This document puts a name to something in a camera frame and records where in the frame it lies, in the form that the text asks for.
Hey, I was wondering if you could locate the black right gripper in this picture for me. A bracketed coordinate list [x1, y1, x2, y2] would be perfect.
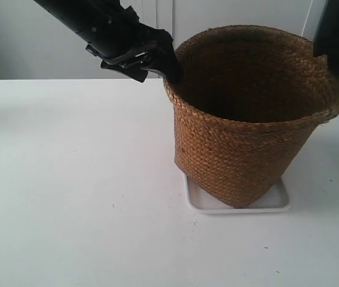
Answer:
[313, 1, 339, 77]

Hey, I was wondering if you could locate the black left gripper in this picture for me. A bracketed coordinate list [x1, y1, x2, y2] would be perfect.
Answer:
[76, 1, 183, 84]

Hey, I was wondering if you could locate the brown woven basket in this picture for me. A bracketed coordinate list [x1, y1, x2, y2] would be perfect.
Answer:
[164, 25, 339, 208]

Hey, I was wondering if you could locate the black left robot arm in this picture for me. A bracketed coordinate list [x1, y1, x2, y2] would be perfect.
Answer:
[37, 0, 182, 83]

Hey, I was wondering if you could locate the white rectangular plastic tray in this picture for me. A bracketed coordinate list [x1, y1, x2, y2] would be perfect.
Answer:
[184, 175, 292, 215]

